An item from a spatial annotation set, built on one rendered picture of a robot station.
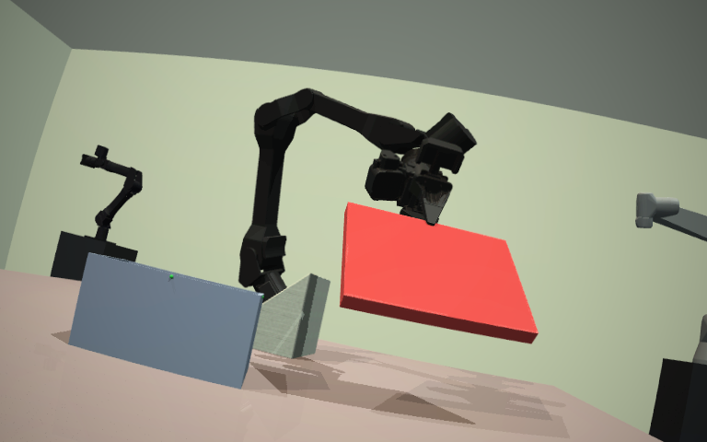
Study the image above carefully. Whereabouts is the red lid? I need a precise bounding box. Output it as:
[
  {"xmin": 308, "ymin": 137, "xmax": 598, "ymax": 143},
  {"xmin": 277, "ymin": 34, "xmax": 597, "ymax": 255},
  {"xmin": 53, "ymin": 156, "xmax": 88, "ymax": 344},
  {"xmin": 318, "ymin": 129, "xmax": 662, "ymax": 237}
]
[{"xmin": 340, "ymin": 202, "xmax": 538, "ymax": 343}]

